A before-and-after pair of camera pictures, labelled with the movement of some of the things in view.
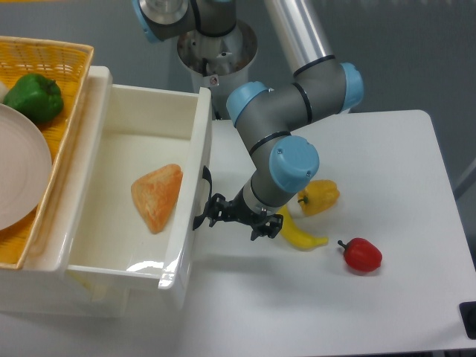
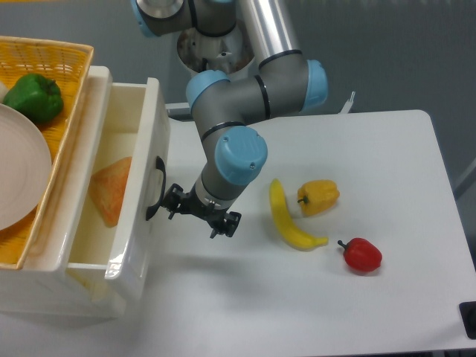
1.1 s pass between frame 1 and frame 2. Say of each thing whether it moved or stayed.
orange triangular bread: moved
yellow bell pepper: stayed
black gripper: moved
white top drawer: moved
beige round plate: stayed
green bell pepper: stayed
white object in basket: stayed
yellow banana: stayed
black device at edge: stayed
